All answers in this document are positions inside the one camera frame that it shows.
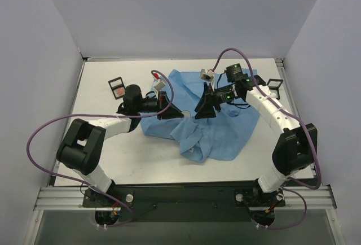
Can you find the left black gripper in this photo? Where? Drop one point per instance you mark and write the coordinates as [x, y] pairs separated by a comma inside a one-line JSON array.
[[162, 105]]

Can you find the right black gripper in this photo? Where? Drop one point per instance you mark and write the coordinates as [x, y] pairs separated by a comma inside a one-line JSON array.
[[210, 101]]

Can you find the round blue badge pin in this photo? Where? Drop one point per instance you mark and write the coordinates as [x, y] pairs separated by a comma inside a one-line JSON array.
[[186, 114]]

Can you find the blue button-up shirt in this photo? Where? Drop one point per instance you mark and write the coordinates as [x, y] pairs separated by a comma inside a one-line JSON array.
[[220, 138]]

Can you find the red maple leaf brooch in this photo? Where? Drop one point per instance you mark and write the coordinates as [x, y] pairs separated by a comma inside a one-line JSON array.
[[120, 91]]

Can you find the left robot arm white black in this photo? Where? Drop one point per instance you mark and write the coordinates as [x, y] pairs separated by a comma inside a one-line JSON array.
[[81, 148]]

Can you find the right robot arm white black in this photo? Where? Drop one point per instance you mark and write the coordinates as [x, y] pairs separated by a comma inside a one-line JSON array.
[[294, 150]]

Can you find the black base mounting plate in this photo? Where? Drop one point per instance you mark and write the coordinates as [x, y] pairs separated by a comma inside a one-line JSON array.
[[187, 212]]

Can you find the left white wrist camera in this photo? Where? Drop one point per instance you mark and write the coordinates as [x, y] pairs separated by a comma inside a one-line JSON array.
[[159, 83]]

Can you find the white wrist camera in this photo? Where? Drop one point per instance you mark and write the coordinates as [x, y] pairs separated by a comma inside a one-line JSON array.
[[208, 75], [159, 83]]

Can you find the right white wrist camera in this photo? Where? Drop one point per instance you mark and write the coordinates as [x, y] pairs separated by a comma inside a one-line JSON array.
[[208, 75]]

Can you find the right black rectangular frame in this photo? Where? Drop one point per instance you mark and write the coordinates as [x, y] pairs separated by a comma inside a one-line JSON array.
[[274, 85]]

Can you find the aluminium front rail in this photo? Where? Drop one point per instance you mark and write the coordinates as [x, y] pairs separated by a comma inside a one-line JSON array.
[[74, 198]]

